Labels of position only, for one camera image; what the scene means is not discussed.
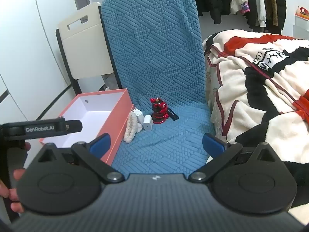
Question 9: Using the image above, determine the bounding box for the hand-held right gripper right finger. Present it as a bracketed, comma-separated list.
[188, 133, 283, 184]

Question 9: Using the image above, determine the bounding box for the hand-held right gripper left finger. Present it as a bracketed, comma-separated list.
[30, 133, 125, 184]

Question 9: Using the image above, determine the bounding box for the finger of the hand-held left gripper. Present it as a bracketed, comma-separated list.
[64, 119, 83, 134]

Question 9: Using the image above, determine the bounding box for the white box with orange rim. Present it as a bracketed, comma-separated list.
[39, 89, 136, 166]

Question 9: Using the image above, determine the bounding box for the white fluffy scrunchie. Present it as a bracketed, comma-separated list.
[124, 111, 143, 143]

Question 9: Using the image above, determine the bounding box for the white plug charger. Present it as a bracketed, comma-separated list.
[132, 109, 143, 124]

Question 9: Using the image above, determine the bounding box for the black stick device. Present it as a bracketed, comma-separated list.
[165, 108, 180, 121]

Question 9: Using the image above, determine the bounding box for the white cube charger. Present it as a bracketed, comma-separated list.
[143, 115, 152, 131]

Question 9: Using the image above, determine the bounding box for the red cable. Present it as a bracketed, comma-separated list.
[150, 98, 169, 125]

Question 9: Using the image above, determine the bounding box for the person's left hand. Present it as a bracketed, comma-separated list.
[0, 142, 32, 213]

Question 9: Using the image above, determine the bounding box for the red white black printed blanket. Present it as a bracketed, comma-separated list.
[202, 30, 309, 167]

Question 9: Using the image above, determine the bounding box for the beige folding chair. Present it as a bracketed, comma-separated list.
[56, 2, 121, 95]

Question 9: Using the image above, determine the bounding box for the white wardrobe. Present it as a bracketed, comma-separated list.
[0, 0, 103, 150]

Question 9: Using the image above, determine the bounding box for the blue quilted cushion cover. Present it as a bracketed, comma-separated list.
[101, 0, 216, 175]

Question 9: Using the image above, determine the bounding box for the white desk with items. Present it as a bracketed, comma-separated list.
[293, 14, 309, 39]

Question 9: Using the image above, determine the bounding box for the red toy figure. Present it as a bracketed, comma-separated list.
[295, 5, 309, 17]

